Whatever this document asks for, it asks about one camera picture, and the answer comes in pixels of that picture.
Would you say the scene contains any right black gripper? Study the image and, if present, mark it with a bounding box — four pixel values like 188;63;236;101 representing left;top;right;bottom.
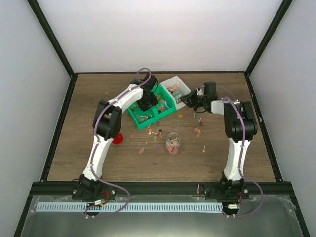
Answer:
180;90;206;112

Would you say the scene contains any white candy bin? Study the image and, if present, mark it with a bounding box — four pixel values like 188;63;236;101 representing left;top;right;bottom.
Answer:
160;76;191;110

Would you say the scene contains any green candy bin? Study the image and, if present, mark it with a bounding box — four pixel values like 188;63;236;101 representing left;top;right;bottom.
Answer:
127;102;158;130
151;84;177;120

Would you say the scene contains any clear plastic cup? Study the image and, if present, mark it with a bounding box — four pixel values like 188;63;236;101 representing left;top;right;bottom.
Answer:
165;132;181;155

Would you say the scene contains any red round lid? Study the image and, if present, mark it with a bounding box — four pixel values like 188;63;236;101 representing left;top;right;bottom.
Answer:
113;133;123;145

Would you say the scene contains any light blue slotted scoop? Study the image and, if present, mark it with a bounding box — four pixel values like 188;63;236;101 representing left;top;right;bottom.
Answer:
171;90;183;100

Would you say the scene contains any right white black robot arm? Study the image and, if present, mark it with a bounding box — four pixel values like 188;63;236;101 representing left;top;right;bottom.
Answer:
180;82;258;199

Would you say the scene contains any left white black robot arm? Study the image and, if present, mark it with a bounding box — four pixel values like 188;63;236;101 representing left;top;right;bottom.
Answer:
73;68;157;200

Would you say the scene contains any pink popsicle candy on table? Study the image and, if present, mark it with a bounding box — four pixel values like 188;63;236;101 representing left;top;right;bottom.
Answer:
194;128;201;137

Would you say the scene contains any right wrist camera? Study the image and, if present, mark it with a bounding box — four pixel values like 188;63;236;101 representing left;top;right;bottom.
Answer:
196;86;204;96

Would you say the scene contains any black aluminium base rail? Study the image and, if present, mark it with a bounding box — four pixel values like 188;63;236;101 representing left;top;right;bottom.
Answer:
30;181;293;201

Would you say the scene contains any black frame post right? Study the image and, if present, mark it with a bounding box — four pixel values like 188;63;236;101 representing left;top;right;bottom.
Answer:
245;0;294;73

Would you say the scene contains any black frame post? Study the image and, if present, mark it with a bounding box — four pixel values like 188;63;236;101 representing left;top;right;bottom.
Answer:
27;0;75;77
245;0;294;73

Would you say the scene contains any black frame post left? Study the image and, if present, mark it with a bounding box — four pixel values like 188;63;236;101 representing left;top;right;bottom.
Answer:
27;0;75;77

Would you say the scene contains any light blue slotted cable duct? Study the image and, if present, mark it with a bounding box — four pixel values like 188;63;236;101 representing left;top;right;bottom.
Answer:
36;202;223;213

